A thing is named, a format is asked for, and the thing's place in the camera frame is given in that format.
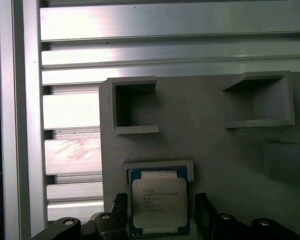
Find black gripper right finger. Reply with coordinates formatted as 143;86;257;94
194;192;300;240

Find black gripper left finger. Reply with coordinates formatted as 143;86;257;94
30;192;129;240

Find silver CPU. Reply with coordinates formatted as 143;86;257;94
128;168;191;237

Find grey parts rack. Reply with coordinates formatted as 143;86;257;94
98;70;300;240

